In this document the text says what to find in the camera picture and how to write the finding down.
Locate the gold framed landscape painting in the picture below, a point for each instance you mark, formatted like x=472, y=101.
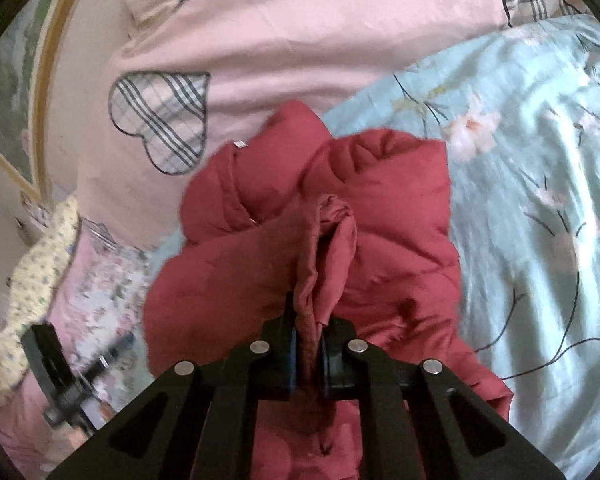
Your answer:
x=30, y=36

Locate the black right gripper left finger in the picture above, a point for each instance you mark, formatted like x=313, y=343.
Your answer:
x=195, y=421

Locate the red puffer jacket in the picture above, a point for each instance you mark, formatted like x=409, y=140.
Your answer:
x=355, y=227

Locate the person's left hand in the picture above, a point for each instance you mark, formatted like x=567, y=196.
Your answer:
x=78, y=437

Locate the pink floral pillow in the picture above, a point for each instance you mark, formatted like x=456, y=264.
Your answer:
x=100, y=298

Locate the yellow floral quilt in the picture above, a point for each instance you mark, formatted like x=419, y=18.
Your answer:
x=33, y=285

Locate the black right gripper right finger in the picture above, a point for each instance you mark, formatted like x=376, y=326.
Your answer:
x=420, y=421

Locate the pink duvet with plaid hearts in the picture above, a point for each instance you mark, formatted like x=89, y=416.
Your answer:
x=215, y=70

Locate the light blue floral bedsheet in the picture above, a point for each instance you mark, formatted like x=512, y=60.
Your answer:
x=519, y=114

